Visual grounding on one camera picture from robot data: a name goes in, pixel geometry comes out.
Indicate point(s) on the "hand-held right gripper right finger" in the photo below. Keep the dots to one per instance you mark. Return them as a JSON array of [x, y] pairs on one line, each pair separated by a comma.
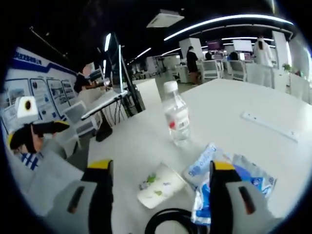
[[221, 195]]

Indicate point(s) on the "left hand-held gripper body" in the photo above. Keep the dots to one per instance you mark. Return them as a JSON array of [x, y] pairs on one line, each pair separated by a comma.
[[20, 113]]

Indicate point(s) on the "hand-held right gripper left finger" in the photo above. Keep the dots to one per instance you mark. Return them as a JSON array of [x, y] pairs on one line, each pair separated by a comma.
[[97, 195]]

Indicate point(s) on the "small blue printed packet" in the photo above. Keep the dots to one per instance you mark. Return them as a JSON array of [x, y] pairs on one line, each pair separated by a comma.
[[256, 178]]

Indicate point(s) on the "white paper cup item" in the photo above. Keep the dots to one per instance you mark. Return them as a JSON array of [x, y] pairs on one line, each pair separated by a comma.
[[163, 185]]

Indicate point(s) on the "clear plastic water bottle item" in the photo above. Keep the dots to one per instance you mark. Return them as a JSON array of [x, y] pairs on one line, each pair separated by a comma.
[[176, 114]]

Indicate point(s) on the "person's left hand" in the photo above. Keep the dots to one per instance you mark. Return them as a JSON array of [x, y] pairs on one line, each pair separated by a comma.
[[40, 142]]

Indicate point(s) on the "white chair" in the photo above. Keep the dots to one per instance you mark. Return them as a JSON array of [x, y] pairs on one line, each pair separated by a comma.
[[78, 122]]

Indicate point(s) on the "white side desk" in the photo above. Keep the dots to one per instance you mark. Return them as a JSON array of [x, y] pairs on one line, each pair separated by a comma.
[[104, 104]]

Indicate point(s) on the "white power strip in table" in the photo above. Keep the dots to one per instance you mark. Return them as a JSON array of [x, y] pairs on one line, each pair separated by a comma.
[[268, 125]]

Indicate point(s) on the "monitor on black stand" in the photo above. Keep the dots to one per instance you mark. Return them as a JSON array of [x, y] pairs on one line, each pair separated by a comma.
[[114, 61]]

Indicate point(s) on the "white table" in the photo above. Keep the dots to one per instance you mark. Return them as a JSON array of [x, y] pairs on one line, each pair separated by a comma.
[[243, 97]]

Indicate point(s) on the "green potted plant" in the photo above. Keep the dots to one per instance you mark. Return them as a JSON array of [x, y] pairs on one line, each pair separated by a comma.
[[286, 67]]

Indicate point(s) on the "ceiling air vent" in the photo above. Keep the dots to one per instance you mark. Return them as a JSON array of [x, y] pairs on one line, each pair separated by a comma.
[[165, 18]]

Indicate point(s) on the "ceiling light strip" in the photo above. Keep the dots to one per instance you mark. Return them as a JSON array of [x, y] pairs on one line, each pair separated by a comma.
[[226, 20]]

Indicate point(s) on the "wall poster board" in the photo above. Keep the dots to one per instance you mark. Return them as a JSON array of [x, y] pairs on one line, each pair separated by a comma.
[[48, 90]]

